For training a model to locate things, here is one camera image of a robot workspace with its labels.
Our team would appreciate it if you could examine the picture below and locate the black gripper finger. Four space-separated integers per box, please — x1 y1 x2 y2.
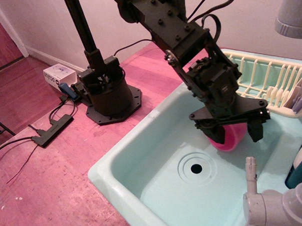
247 120 263 142
195 121 225 144

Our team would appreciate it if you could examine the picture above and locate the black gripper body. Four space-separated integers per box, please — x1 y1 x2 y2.
165 45 270 126

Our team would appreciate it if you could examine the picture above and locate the pink plastic cup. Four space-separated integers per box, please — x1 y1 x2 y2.
208 123 247 152

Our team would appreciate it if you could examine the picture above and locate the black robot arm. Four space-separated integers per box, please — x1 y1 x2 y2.
64 0 270 144

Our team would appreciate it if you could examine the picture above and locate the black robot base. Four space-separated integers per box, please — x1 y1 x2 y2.
72 56 142 126

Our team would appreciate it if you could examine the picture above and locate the cream dish drying rack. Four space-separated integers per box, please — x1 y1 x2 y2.
222 49 302 118

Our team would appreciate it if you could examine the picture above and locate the dark teal bottle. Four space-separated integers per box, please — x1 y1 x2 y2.
285 146 302 189

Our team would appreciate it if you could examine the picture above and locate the turquoise toy sink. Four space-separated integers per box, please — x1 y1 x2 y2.
88 84 302 226

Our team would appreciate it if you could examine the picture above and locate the white toy faucet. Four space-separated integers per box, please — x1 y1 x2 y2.
243 157 302 226

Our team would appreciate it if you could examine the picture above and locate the grey lamp shade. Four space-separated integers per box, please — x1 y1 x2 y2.
274 0 302 39

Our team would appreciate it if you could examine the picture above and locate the white cardboard box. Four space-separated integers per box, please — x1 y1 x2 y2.
43 64 77 91

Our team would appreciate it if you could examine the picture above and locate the black usb hub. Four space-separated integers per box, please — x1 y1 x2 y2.
28 114 74 148

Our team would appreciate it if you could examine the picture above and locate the black power cable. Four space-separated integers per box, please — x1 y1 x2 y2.
113 0 236 63

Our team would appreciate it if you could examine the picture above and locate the blue clamp handle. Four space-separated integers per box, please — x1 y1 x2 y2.
59 83 79 101

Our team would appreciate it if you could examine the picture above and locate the black hub cable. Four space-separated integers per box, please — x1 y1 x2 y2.
0 135 34 161

